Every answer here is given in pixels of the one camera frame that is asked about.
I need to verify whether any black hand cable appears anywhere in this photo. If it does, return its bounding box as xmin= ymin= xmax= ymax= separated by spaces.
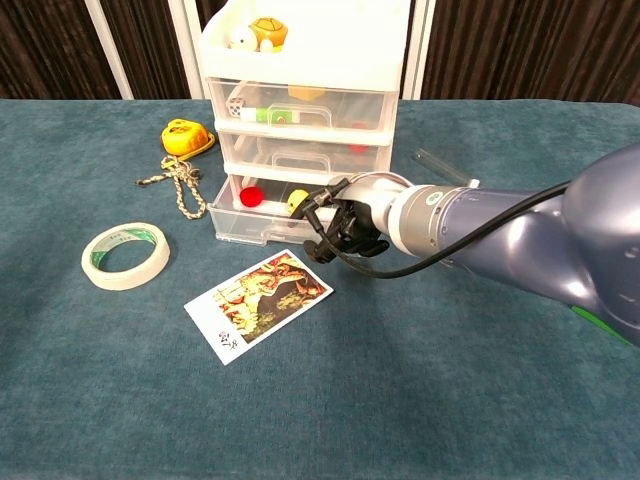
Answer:
xmin=292 ymin=180 xmax=571 ymax=279

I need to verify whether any clear drawer holding wooden parts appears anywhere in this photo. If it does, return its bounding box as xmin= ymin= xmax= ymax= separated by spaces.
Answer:
xmin=217 ymin=130 xmax=393 ymax=176

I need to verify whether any yellow turtle toy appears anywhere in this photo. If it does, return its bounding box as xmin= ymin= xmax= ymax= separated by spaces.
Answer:
xmin=228 ymin=17 xmax=290 ymax=54

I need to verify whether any white plastic drawer unit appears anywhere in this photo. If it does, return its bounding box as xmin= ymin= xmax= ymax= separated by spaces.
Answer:
xmin=198 ymin=0 xmax=414 ymax=189

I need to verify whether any glass tube with white cap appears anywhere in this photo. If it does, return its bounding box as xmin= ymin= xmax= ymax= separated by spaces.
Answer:
xmin=412 ymin=148 xmax=481 ymax=189

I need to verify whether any blue tablecloth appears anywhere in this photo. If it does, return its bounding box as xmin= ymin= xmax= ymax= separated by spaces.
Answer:
xmin=0 ymin=98 xmax=640 ymax=480

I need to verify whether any white table leg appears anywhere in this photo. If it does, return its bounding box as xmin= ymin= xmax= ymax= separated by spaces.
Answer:
xmin=402 ymin=0 xmax=437 ymax=100

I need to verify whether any printed picture card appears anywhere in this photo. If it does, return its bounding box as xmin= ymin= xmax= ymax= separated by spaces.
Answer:
xmin=183 ymin=248 xmax=335 ymax=366

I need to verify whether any beige masking tape roll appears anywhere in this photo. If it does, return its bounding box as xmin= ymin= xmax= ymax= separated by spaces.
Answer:
xmin=80 ymin=221 xmax=171 ymax=292

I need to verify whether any thin slanted white post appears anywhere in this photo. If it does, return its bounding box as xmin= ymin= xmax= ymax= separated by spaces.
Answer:
xmin=83 ymin=0 xmax=135 ymax=100

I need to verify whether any red pom-pom ball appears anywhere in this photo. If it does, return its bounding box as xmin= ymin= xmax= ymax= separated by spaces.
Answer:
xmin=238 ymin=186 xmax=266 ymax=208

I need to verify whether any small yellow toy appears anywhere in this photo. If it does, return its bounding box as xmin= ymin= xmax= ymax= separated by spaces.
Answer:
xmin=286 ymin=188 xmax=311 ymax=217

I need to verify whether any green building block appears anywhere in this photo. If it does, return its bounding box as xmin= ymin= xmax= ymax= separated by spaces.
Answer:
xmin=572 ymin=305 xmax=631 ymax=346

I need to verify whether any clear drawer holding die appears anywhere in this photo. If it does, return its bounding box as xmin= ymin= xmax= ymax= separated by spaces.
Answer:
xmin=206 ymin=77 xmax=400 ymax=134

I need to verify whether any clear drawer holding red ball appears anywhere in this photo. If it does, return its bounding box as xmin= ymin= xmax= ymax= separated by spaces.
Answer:
xmin=207 ymin=172 xmax=351 ymax=247

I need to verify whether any wide white post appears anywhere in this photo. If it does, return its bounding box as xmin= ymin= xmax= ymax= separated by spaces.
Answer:
xmin=169 ymin=0 xmax=216 ymax=100

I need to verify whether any green and white tube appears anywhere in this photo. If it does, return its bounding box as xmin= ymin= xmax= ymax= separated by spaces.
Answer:
xmin=239 ymin=107 xmax=302 ymax=125

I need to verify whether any braided beige rope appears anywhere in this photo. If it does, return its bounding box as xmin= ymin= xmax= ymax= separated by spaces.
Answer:
xmin=134 ymin=154 xmax=208 ymax=221

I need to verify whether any dark brown curtain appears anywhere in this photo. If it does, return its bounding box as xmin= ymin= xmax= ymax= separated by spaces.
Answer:
xmin=0 ymin=0 xmax=640 ymax=106

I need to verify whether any yellow tape measure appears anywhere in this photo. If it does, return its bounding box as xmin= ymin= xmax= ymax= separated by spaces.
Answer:
xmin=160 ymin=118 xmax=217 ymax=160

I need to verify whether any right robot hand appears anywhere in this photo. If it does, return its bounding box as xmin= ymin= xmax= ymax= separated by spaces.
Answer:
xmin=302 ymin=171 xmax=415 ymax=264

